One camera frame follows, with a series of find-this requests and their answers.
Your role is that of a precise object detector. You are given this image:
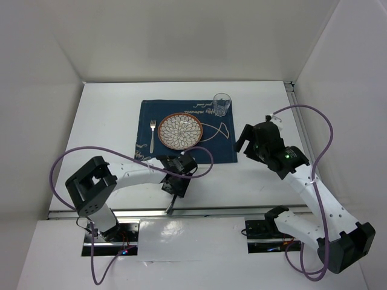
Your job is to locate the blue fish placemat cloth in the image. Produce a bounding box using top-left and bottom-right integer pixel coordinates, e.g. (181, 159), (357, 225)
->
(132, 98), (239, 166)

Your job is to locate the silver table knife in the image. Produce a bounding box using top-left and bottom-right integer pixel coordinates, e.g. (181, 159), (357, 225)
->
(164, 195), (178, 216)

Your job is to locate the silver fork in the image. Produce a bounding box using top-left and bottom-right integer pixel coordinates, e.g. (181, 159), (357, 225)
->
(149, 120), (157, 154)

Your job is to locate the floral patterned ceramic plate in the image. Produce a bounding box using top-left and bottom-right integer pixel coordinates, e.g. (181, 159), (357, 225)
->
(158, 113), (203, 150)

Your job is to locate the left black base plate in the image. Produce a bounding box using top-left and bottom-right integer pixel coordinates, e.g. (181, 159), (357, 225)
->
(94, 221), (140, 257)

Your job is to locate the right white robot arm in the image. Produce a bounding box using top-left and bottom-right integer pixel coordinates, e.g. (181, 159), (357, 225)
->
(235, 121), (376, 274)

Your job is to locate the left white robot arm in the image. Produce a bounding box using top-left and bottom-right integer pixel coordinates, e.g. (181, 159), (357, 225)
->
(65, 155), (198, 242)

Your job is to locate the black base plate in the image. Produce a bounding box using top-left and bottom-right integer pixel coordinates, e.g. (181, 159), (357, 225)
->
(94, 221), (140, 257)
(241, 220), (301, 254)

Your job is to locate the front aluminium rail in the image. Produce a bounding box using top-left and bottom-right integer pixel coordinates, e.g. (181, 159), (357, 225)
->
(48, 204), (333, 220)

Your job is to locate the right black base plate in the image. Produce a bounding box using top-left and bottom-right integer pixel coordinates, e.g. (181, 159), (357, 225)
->
(241, 220), (301, 254)

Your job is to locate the clear plastic cup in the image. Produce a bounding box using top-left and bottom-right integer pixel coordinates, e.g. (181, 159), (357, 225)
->
(212, 92), (232, 117)

